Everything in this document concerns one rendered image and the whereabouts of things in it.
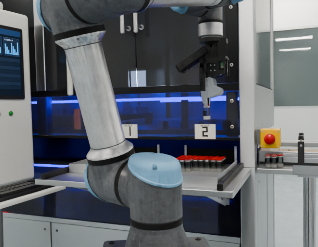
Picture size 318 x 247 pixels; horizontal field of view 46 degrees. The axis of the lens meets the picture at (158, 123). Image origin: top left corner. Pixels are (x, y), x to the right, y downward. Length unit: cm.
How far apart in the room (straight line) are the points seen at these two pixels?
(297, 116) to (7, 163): 494
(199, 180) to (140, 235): 39
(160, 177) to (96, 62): 29
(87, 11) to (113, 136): 28
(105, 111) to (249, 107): 75
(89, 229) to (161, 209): 105
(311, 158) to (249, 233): 38
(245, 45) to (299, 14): 473
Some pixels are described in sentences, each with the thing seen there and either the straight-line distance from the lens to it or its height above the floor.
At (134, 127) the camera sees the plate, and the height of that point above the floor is 104.
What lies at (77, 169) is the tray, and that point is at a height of 89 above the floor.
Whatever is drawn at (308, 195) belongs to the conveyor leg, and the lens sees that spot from 164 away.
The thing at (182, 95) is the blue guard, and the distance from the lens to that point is 152.
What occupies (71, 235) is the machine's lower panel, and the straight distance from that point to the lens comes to 188.
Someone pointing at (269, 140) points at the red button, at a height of 99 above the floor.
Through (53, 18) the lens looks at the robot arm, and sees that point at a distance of 84.
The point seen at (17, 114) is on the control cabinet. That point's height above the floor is 110.
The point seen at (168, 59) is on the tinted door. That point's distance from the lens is 156.
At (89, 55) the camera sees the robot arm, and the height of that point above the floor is 124.
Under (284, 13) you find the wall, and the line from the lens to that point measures 620.
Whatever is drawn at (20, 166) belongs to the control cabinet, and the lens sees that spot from 177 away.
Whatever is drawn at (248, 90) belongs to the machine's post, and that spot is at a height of 118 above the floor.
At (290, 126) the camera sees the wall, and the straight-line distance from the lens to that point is 607.
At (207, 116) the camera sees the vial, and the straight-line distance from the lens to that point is 117.
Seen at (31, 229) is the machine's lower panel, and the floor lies 53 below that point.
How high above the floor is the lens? 113
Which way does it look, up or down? 3 degrees down
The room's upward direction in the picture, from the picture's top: 1 degrees counter-clockwise
